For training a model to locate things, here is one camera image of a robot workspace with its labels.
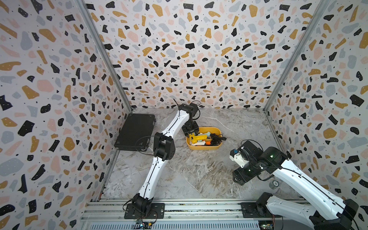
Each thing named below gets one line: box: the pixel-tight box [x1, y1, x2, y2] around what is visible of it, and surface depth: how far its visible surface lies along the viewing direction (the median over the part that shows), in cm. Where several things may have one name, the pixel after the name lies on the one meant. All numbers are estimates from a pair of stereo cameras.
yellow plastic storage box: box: [185, 126, 223, 151], surface depth 98 cm
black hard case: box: [114, 113, 156, 152], surface depth 107 cm
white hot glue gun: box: [189, 140, 206, 147], surface depth 97 cm
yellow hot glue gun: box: [189, 132, 208, 144], surface depth 97 cm
